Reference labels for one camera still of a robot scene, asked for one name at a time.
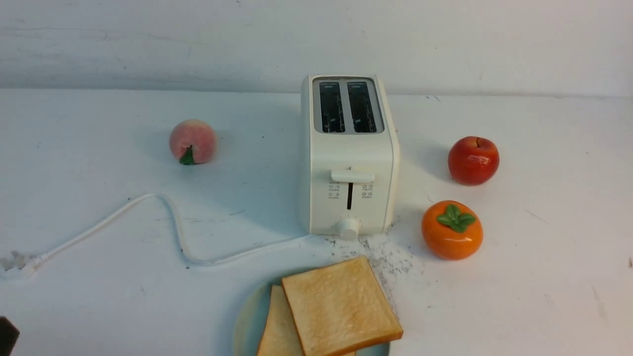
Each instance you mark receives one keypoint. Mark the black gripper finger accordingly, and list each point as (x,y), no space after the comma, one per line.
(9,335)

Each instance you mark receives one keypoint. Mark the toast slice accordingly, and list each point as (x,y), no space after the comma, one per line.
(279,329)
(377,322)

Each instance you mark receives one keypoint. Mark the white two-slot toaster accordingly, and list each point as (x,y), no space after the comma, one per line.
(349,157)

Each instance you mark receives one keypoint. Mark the light blue round plate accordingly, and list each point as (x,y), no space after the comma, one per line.
(250,322)

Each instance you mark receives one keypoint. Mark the pink peach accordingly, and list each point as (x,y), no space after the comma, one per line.
(193,142)

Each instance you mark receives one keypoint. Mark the orange persimmon with green leaf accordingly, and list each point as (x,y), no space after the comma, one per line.
(451,230)

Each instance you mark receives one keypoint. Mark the red apple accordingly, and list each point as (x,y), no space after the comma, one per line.
(473,160)

